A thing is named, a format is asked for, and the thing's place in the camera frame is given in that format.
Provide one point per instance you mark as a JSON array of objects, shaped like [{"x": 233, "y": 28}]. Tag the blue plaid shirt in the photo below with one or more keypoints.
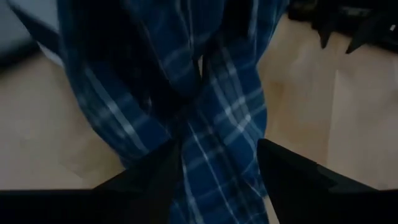
[{"x": 217, "y": 124}]

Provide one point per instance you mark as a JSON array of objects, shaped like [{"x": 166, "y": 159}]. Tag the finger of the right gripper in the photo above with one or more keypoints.
[
  {"x": 325, "y": 37},
  {"x": 356, "y": 45}
]

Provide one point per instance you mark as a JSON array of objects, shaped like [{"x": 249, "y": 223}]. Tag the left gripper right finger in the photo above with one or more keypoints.
[{"x": 311, "y": 199}]

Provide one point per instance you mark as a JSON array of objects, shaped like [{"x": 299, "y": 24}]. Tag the navy white striped fabric bin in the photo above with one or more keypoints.
[{"x": 31, "y": 28}]

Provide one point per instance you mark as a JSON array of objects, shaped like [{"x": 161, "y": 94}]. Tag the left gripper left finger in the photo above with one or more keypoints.
[{"x": 93, "y": 208}]

